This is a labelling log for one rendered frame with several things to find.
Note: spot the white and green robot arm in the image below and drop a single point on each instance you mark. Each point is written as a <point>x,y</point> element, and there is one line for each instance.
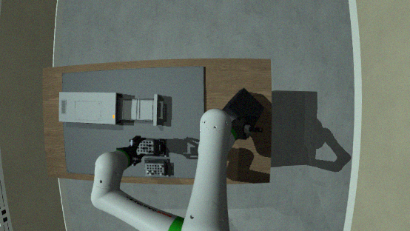
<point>207,210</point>

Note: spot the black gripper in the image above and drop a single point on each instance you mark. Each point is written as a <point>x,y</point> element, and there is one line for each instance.
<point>136,141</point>

